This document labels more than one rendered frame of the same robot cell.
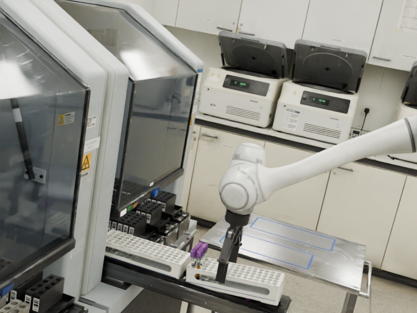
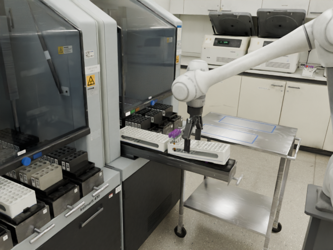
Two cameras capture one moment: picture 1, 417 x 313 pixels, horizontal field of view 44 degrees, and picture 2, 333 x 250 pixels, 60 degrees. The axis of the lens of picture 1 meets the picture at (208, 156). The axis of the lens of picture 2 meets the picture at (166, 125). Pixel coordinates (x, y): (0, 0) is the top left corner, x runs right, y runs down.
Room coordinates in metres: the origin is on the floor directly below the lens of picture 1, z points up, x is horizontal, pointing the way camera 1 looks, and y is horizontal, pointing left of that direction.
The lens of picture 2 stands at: (0.20, -0.27, 1.46)
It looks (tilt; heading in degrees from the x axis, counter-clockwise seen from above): 21 degrees down; 12
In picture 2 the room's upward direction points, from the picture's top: 2 degrees clockwise
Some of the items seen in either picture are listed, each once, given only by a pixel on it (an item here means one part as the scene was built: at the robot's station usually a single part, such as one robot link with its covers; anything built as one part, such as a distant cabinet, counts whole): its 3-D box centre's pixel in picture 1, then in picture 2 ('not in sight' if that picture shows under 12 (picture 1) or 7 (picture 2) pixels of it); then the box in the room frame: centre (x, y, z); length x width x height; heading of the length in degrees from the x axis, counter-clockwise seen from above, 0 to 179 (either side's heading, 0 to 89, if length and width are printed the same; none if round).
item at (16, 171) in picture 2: not in sight; (27, 168); (1.10, 0.52, 0.85); 0.12 x 0.02 x 0.06; 166
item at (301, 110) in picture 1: (322, 89); (277, 39); (4.02, -0.77, 1.24); 0.62 x 0.56 x 0.69; 166
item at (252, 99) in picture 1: (248, 77); (230, 38); (4.17, -0.20, 1.22); 0.62 x 0.56 x 0.64; 163
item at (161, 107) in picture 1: (104, 96); (118, 47); (1.88, 0.42, 1.28); 0.61 x 0.51 x 0.63; 165
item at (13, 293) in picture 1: (26, 288); (66, 158); (1.23, 0.41, 0.85); 0.12 x 0.02 x 0.06; 166
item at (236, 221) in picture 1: (236, 223); (194, 114); (1.50, -0.12, 1.03); 0.08 x 0.07 x 0.09; 165
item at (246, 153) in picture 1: (246, 169); (196, 77); (1.49, -0.12, 1.21); 0.13 x 0.11 x 0.16; 171
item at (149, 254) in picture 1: (143, 254); (143, 139); (1.58, 0.15, 0.83); 0.30 x 0.10 x 0.06; 75
